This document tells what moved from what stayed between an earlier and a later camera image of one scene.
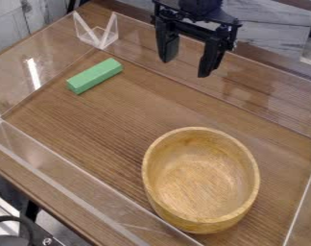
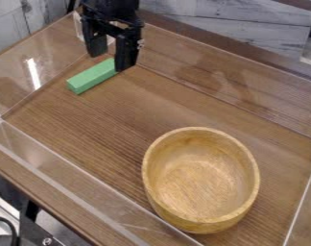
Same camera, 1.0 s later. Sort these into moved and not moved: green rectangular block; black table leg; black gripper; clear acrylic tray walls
Moved: black gripper
Not moved: black table leg; clear acrylic tray walls; green rectangular block
